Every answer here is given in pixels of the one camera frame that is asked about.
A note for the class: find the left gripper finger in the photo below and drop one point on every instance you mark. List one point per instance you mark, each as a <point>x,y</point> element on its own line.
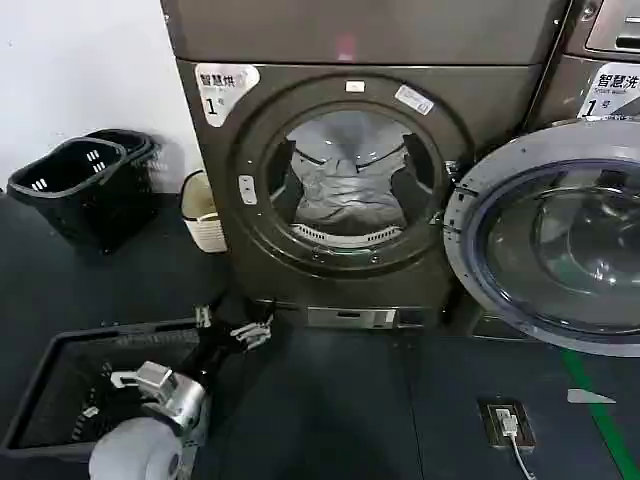
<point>205,317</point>
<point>252,334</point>

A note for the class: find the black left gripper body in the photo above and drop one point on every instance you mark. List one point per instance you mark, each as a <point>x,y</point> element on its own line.
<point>216,350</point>

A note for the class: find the small beige waste bin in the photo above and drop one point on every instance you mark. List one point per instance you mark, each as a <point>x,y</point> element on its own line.
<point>200,210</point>

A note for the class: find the large black rectangular basket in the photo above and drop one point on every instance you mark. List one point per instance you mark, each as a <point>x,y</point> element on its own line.
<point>55,380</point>

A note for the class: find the pale grey clothes in drum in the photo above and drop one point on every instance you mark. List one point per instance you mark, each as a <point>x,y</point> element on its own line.
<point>345,190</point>

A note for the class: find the black plastic laundry basket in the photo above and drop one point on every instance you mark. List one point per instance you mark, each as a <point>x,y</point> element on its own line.
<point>131,136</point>
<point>75,200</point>

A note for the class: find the floor power socket box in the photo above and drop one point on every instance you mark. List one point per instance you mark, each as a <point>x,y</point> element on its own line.
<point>506,423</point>

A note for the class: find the round glass dryer door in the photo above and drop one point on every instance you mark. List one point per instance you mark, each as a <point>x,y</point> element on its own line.
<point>505,240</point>

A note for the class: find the white floor label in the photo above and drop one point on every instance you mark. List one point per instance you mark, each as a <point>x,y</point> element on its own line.
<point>590,396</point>

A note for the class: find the grey dryer with round opening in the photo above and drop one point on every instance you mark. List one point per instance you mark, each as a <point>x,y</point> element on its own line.
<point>490,85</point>

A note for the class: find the green floor tape strip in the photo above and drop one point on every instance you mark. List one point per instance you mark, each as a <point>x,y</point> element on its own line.
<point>600,420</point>

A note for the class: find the grey washing machine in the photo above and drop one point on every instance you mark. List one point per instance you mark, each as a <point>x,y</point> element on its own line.
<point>565,95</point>

